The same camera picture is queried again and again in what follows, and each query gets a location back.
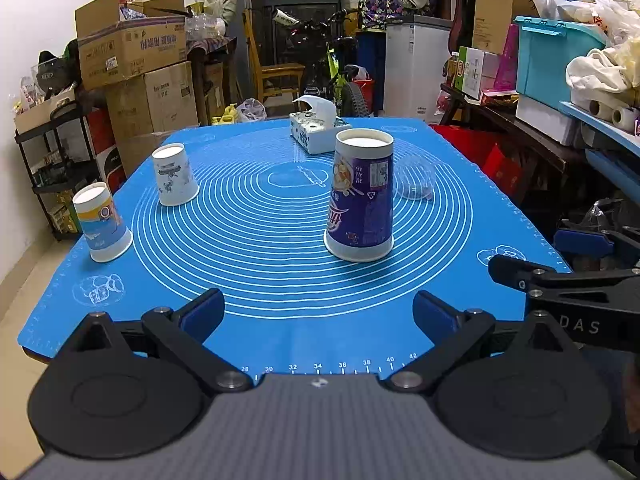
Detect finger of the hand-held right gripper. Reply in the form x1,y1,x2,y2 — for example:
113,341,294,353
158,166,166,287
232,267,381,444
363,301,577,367
554,227,640,261
488,255,640,297

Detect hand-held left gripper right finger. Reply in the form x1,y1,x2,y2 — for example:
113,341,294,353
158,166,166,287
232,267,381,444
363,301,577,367
387,289,593,395

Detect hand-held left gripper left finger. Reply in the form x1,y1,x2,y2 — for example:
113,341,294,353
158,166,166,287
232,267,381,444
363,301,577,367
50,287,254,395

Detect purple printed paper cup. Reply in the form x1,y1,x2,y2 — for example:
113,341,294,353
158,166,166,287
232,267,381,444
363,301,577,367
323,128,395,263

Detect clear plastic cup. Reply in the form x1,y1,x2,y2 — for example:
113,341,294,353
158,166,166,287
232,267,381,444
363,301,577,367
394,154,437,202

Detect white cup with yellow band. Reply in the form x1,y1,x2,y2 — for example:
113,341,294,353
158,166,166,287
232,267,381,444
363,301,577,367
72,182,134,263

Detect white cup with blue drawings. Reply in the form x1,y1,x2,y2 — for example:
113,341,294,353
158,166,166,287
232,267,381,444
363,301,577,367
151,143,200,207

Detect blue silicone baking mat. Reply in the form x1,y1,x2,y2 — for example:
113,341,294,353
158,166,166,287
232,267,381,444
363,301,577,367
17,117,573,381

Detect light blue shelf board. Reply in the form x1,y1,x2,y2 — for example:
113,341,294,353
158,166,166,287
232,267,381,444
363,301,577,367
559,101,640,191

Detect red paper bag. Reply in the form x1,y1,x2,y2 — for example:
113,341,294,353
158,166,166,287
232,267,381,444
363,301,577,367
434,124,523,196

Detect flat white box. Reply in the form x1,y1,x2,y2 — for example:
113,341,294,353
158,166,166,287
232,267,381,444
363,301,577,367
515,95,583,146

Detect dark wooden side table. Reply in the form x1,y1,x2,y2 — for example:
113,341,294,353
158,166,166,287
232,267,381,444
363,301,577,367
440,84,591,201

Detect white paper rolls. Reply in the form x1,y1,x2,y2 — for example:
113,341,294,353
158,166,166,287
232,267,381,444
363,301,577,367
589,100,640,134

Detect cream cloth bundle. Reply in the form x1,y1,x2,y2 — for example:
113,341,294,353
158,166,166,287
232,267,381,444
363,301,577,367
566,47,640,111

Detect low cardboard box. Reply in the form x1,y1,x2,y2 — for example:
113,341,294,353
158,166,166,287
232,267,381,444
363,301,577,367
117,130,187,177

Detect teal plastic storage bin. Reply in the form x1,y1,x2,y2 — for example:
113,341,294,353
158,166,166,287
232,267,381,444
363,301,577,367
514,16,608,111

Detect pink gift bag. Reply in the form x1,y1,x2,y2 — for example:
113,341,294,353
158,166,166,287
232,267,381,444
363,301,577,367
495,24,521,92

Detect green and white carton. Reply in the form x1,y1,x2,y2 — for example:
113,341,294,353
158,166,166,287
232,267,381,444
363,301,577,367
452,46,501,101

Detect crumpled clear plastic bag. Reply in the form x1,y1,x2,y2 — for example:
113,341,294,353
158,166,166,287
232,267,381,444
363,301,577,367
237,99,268,123

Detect patterned tissue box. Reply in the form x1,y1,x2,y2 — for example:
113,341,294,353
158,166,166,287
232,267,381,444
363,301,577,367
289,112,353,155

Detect black metal shelf rack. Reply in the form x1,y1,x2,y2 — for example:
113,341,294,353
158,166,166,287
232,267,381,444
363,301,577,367
14,102,127,241

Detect white chest freezer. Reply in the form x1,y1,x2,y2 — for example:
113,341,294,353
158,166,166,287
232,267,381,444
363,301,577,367
384,15,453,123

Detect large plain cardboard box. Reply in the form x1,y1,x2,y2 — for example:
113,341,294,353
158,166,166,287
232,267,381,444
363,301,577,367
106,61,200,136

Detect red plastic bucket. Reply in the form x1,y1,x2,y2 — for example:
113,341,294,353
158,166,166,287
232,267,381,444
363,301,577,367
352,79,375,117

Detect white curved plastic object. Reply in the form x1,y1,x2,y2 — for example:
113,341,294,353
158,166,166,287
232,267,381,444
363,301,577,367
292,95,337,126

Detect tall cardboard box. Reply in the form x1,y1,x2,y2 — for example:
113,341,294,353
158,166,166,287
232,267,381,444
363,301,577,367
472,0,541,56

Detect black and green bicycle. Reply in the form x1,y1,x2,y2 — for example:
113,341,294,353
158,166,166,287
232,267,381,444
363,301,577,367
272,7,373,118

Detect wooden chair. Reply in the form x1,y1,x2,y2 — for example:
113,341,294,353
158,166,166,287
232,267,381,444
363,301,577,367
243,10,306,106

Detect shallow cardboard box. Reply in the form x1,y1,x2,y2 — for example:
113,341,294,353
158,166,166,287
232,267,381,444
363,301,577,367
14,87,81,135

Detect open printed cardboard box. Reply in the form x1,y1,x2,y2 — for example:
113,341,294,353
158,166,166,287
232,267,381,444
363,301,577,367
75,0,188,92

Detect black helmet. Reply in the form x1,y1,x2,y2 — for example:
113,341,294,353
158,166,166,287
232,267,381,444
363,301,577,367
36,50,81,101

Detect clear plastic bottles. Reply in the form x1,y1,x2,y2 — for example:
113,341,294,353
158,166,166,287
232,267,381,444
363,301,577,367
186,12,228,41

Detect colourful patterned backpack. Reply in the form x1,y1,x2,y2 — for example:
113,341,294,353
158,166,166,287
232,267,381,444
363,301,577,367
360,0,432,31

